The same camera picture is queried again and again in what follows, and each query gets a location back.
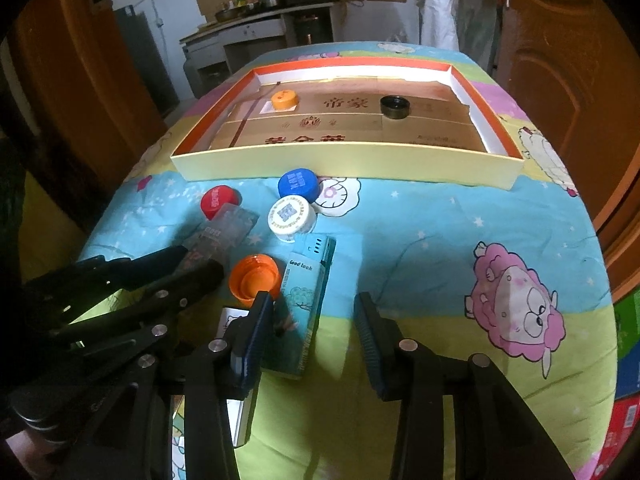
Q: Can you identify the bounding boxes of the plain wooden door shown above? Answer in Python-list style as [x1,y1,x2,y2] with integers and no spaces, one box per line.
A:
[10,0,171,221]

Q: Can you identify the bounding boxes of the blue bottle cap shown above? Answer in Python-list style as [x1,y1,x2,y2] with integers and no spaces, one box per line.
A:
[277,167,321,202]

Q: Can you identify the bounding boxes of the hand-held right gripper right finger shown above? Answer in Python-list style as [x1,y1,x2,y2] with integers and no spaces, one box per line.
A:
[354,292,576,480]

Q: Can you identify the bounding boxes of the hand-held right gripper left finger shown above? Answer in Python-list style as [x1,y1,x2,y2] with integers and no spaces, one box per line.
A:
[95,291,275,480]

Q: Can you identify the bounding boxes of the dark frying pan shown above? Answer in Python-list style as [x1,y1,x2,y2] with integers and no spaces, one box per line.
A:
[215,2,256,21]

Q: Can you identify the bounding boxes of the white sack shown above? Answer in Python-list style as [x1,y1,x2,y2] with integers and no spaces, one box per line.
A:
[425,0,461,51]

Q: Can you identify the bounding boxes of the grey kitchen counter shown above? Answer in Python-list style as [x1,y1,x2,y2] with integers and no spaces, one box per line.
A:
[180,0,346,101]

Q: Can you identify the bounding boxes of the clear patterned plastic box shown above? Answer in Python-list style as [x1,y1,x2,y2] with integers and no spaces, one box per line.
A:
[182,203,261,273]

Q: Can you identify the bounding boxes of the stack of coloured cartons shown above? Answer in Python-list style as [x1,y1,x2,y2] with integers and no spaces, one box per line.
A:
[592,290,640,480]

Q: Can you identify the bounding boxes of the red bottle cap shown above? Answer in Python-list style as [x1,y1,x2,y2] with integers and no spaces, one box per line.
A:
[200,185,242,220]

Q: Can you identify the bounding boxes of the light blue lighter box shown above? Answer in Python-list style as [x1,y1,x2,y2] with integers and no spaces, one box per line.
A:
[262,235,337,377]

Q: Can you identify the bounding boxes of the dark grey panel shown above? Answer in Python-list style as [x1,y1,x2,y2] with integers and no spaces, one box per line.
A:
[112,5,181,111]

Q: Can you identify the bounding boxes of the yellow-orange ball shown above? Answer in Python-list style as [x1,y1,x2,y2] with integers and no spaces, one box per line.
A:
[270,89,300,112]

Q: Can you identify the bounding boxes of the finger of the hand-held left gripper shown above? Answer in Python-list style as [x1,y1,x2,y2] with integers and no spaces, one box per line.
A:
[22,245,193,308]
[15,261,226,397]

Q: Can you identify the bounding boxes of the cartoon sheep printed blanket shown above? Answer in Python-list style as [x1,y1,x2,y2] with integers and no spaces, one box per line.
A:
[80,40,618,480]

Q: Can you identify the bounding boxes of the shallow cardboard box orange rim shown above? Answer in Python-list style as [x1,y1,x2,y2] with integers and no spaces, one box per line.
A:
[170,56,526,191]

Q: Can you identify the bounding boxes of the white box with dark print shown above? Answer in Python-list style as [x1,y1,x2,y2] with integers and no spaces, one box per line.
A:
[217,306,258,448]

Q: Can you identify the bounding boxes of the black bottle cap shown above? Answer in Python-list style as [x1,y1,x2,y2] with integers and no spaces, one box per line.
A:
[379,95,412,120]

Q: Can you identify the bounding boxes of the carved wooden door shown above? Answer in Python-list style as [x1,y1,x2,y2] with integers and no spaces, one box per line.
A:
[500,0,640,261]

